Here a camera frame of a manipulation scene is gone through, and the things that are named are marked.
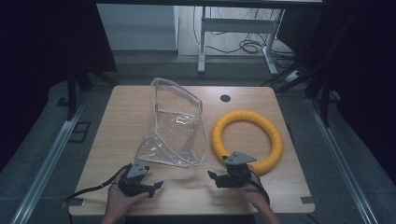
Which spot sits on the clear plastic bag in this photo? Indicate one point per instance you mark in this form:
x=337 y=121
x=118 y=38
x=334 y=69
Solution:
x=177 y=130

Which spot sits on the aluminium floor rail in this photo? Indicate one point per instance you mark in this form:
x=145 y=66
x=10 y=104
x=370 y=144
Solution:
x=339 y=161
x=46 y=168

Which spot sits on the person's left hand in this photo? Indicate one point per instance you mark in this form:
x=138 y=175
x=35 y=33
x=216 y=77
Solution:
x=118 y=200

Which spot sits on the white metal desk frame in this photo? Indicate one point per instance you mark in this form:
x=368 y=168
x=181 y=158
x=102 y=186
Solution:
x=236 y=25

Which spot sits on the dark curtain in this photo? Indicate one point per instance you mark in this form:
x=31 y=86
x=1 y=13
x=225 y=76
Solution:
x=367 y=77
x=37 y=62

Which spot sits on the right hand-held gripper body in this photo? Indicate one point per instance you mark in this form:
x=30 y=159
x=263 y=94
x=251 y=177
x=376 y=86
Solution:
x=235 y=179

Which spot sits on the grey tape strip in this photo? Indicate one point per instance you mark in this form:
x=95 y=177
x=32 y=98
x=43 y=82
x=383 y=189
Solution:
x=74 y=202

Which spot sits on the white power strip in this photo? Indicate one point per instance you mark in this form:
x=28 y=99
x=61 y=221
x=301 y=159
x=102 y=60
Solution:
x=293 y=75

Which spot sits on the black metal stand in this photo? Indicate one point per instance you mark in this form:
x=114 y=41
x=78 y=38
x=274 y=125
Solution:
x=71 y=93
x=324 y=105

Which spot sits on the person's right hand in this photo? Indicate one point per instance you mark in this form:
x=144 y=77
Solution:
x=257 y=196

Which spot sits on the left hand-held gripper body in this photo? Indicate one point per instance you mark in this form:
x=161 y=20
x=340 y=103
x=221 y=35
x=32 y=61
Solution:
x=134 y=182

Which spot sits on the black round table grommet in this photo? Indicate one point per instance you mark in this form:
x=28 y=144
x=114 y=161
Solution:
x=225 y=98

